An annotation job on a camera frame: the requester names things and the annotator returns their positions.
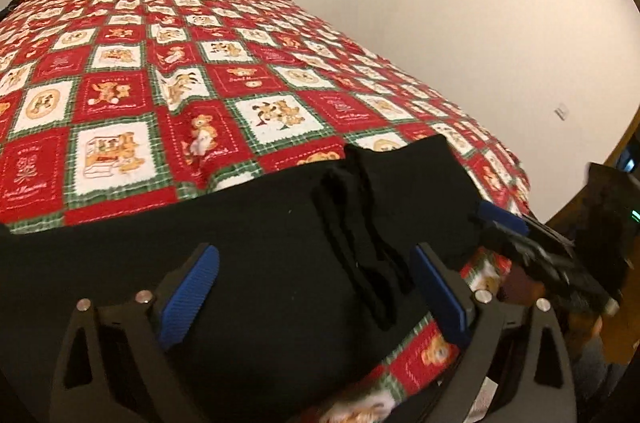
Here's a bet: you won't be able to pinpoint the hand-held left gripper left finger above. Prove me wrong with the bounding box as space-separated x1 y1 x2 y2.
49 243 222 423

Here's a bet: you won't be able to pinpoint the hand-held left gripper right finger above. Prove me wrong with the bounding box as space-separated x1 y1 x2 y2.
411 242 578 423

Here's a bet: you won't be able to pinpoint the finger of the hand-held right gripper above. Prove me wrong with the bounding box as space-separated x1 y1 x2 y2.
469 214 557 280
475 202 532 238

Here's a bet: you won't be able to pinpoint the black pants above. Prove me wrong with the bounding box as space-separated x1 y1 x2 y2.
0 134 485 423

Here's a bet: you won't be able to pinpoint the red printed bedspread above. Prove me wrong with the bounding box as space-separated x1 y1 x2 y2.
0 0 533 423

